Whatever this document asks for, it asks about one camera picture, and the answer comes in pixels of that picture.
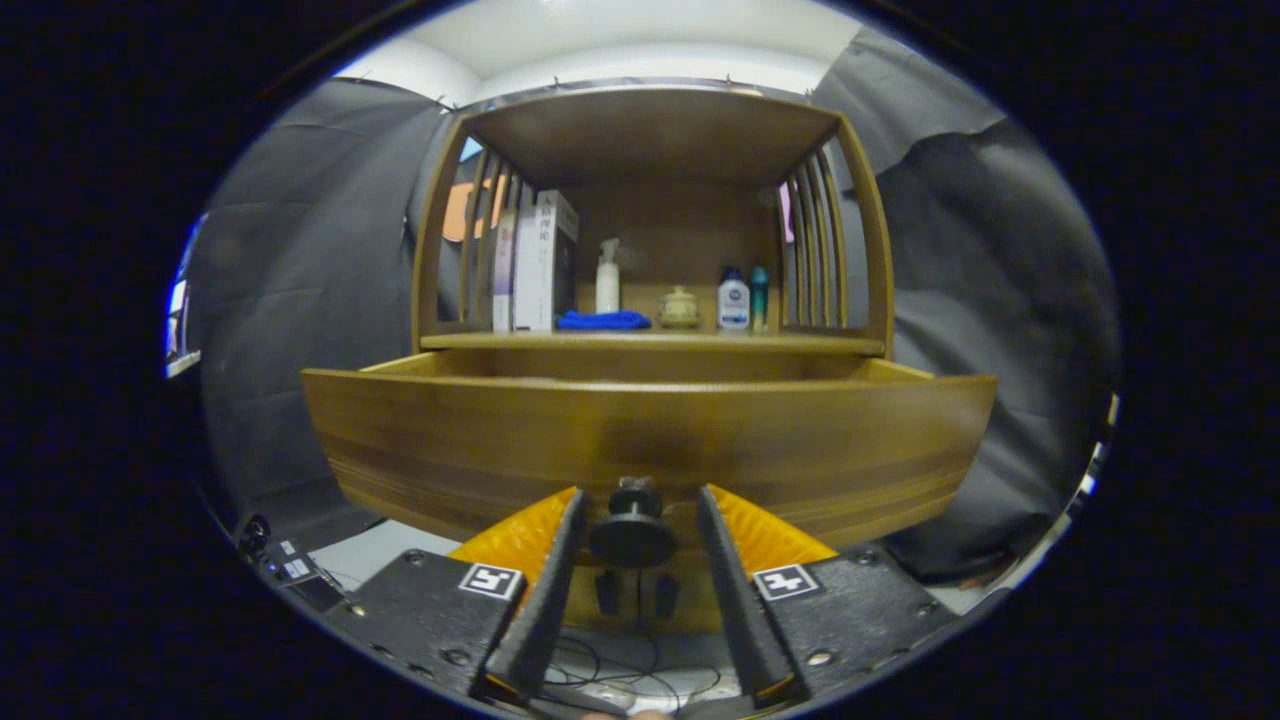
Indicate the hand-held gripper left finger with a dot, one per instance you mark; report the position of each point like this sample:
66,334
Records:
545,620

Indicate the white pump bottle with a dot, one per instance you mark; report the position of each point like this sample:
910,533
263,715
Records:
607,290

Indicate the small black floor device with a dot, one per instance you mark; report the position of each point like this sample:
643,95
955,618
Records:
255,530

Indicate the folded blue cloth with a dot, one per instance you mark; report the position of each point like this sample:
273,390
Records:
600,321

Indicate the teal slim bottle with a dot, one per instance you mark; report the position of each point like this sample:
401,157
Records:
759,295

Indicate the wooden cabinet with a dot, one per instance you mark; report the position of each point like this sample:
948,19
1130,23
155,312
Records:
650,130

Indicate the white lotion bottle blue cap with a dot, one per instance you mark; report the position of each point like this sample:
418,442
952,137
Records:
733,305

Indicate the lidded ceramic tea cup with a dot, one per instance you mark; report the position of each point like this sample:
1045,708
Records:
679,308

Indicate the thin purple-spined book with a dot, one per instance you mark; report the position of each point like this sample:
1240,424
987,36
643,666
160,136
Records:
503,280

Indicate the thick white book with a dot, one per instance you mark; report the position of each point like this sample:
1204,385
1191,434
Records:
535,280

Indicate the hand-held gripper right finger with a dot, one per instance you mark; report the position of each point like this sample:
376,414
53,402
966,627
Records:
745,620

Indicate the black backdrop cloth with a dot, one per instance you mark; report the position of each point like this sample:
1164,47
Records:
300,300

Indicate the wooden cabinet countertop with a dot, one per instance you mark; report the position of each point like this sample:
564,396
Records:
680,340

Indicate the wooden drawer with black knob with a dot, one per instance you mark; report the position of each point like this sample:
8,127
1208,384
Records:
450,440

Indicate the wooden cabinet door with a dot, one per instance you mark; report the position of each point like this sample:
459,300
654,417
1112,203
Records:
585,605
690,605

